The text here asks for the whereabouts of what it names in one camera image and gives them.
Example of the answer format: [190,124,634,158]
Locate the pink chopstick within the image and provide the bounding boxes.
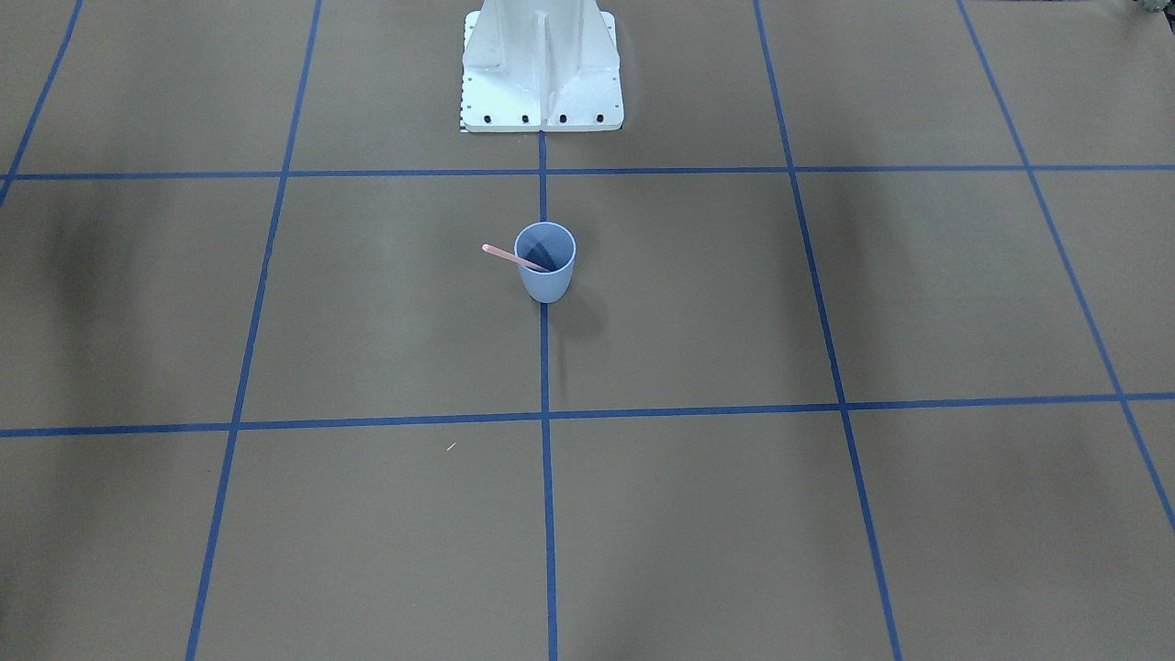
[481,243,551,274]

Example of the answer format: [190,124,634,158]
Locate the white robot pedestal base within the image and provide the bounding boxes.
[459,1,625,133]

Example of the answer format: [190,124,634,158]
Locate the light blue plastic cup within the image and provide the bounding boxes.
[513,221,576,304]

